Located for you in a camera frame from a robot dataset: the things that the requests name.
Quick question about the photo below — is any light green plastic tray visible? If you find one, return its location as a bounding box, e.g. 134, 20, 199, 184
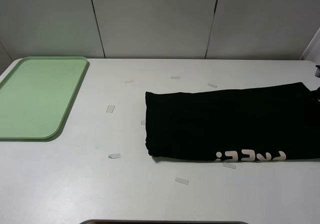
0, 57, 89, 142

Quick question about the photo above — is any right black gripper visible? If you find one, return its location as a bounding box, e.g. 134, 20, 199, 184
311, 64, 320, 102

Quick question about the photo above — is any black short sleeve t-shirt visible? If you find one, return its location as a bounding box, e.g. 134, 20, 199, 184
145, 82, 320, 162

